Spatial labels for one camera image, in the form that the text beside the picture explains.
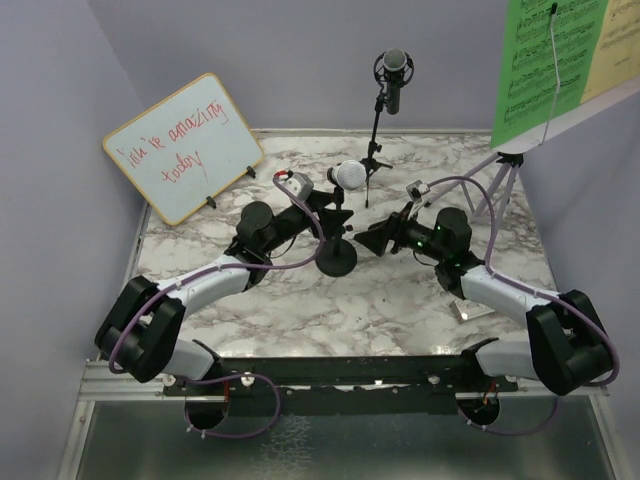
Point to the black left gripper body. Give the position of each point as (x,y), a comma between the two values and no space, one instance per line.
(292,222)

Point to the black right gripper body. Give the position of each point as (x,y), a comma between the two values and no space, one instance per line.
(413,235)

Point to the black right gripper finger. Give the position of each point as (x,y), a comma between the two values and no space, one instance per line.
(377,236)
(401,218)

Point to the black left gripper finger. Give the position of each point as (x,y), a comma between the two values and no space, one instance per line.
(323,199)
(332,222)

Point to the black round-base mic stand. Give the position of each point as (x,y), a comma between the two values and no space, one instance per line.
(338,256)

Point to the white handheld microphone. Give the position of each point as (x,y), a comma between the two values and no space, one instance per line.
(349,175)

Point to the black tripod mic stand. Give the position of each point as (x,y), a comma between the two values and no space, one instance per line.
(369,162)

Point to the black condenser microphone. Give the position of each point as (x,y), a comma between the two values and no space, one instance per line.
(393,69)

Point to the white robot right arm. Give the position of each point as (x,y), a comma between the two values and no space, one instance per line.
(565,348)

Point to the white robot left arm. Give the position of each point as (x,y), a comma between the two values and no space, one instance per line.
(140,335)

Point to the small silver box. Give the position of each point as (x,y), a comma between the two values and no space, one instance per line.
(465,310)

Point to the lilac music stand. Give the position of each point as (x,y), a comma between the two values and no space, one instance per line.
(510,157)

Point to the yellow-framed whiteboard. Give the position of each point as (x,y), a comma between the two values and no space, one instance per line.
(186,149)

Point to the green sheet music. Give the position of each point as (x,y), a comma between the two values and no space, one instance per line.
(547,54)

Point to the yellow sheet music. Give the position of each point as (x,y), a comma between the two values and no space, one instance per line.
(616,55)

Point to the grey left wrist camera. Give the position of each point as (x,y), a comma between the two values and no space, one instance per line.
(299,185)

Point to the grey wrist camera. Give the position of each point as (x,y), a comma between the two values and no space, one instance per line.
(299,185)
(417,191)

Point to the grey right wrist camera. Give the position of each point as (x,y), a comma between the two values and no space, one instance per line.
(417,191)

